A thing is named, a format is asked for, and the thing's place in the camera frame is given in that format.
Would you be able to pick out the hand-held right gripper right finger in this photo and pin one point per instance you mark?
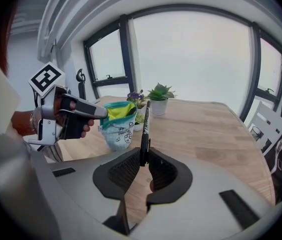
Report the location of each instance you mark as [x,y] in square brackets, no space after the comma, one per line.
[168,174]

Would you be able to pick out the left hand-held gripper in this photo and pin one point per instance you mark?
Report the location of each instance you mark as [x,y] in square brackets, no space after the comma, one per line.
[47,80]

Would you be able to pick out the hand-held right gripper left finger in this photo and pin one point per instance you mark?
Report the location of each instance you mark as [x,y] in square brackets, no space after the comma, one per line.
[120,170]

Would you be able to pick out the light patterned pencil pouch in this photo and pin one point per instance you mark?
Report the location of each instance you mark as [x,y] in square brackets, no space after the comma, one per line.
[119,134]

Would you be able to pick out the black marker pen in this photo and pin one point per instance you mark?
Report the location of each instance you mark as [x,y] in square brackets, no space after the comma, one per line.
[146,126]

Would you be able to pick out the person's left hand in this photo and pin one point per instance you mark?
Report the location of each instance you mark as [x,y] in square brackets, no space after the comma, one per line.
[87,129]

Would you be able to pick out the small striped-leaf potted plant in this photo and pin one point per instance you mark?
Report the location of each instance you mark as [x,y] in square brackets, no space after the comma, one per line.
[138,121]

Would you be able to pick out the purple flower potted plant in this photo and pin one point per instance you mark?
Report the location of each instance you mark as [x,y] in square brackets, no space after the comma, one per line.
[137,97]

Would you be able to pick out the black-framed small window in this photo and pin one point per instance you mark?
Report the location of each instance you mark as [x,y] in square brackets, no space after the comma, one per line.
[107,56]

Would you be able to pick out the green succulent in white pot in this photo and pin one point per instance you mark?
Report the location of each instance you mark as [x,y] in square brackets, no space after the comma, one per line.
[161,96]

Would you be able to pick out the person's white top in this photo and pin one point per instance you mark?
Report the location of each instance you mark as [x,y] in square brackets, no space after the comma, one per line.
[1,96]

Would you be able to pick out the white slatted chair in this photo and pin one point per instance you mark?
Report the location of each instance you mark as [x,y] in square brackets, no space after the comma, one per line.
[265,126]

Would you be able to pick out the large fixed window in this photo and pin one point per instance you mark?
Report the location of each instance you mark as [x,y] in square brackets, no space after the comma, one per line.
[193,59]

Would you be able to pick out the black-framed narrow window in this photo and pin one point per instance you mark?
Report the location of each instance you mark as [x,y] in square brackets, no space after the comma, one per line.
[269,64]

